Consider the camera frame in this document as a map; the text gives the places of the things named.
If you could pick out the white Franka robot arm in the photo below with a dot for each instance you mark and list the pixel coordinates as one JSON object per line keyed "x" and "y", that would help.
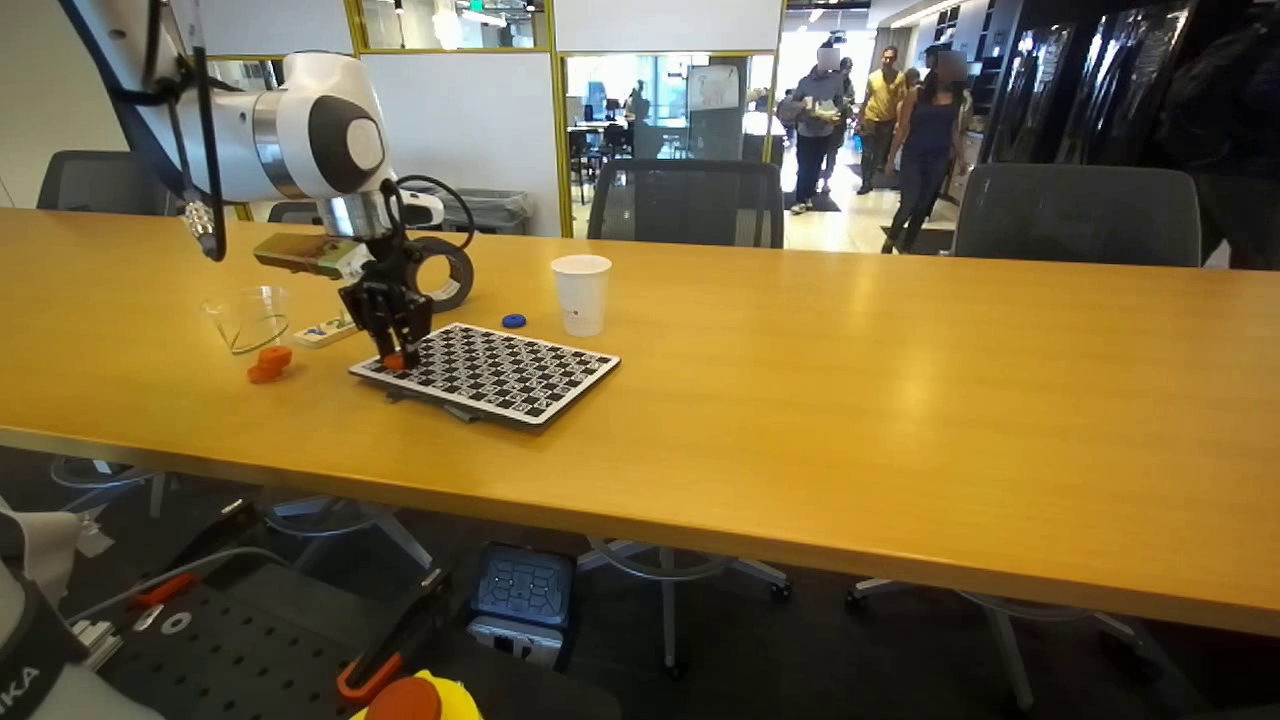
{"x": 303, "y": 135}

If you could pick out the yellow red emergency stop button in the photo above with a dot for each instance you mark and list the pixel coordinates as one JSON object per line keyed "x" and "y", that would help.
{"x": 423, "y": 703}

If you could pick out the black tape roll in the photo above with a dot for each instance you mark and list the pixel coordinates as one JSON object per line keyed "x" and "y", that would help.
{"x": 467, "y": 273}

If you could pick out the person in dark clothes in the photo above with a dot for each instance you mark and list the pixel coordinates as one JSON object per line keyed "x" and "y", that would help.
{"x": 821, "y": 120}

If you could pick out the person in dark blue top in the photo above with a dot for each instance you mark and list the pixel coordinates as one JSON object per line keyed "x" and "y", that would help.
{"x": 927, "y": 147}

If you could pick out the chair star base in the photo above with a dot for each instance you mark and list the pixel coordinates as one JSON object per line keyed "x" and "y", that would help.
{"x": 1013, "y": 643}

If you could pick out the white paper cup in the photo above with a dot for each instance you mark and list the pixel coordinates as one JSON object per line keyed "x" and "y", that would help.
{"x": 582, "y": 297}

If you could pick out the clear plastic cup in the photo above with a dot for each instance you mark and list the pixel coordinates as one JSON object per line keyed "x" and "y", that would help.
{"x": 244, "y": 320}

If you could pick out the checkered marker calibration board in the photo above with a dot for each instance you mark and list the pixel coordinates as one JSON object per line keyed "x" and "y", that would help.
{"x": 505, "y": 373}

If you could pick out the person in yellow shirt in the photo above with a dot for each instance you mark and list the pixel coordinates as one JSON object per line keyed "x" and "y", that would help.
{"x": 877, "y": 107}

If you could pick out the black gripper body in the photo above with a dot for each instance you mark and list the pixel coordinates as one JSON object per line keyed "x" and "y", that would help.
{"x": 385, "y": 297}

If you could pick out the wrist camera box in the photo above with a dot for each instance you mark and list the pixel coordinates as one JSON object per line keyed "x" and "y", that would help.
{"x": 315, "y": 252}

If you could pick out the blue disc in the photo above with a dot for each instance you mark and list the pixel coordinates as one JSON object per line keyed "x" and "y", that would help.
{"x": 514, "y": 320}

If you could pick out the dark grey office chair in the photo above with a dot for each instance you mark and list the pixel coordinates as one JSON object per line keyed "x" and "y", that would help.
{"x": 684, "y": 202}
{"x": 1076, "y": 212}
{"x": 100, "y": 184}
{"x": 503, "y": 212}

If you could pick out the black orange clamp tool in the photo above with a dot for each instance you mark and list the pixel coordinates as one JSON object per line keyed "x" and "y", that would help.
{"x": 394, "y": 643}

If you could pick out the small orange tool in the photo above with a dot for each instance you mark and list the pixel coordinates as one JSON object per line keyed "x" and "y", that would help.
{"x": 163, "y": 590}

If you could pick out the black perforated plate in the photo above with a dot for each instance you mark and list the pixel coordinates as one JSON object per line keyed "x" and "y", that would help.
{"x": 255, "y": 653}

